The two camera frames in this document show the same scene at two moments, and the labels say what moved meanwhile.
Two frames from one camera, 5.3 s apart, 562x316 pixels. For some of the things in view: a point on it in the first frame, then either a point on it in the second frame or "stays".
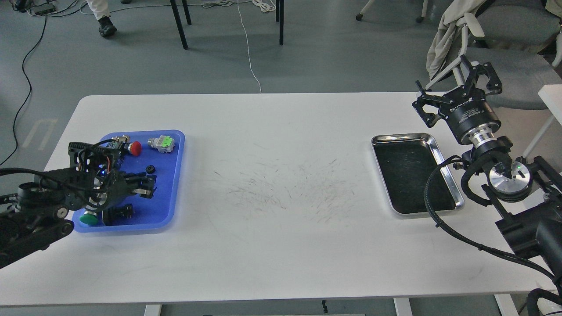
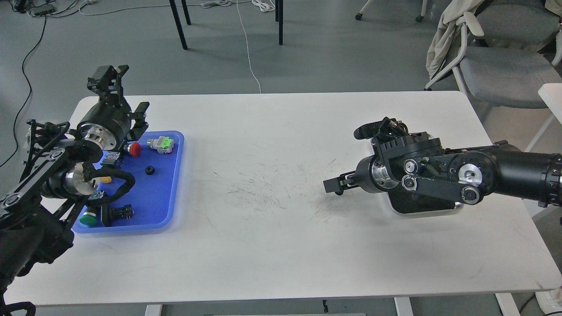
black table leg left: x=178 y=20 stays
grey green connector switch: x=164 y=144 stays
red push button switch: x=135 y=148 stays
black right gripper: x=462 y=114 -> x=372 y=174
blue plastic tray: x=160 y=153 stays
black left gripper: x=116 y=184 -> x=108 y=121
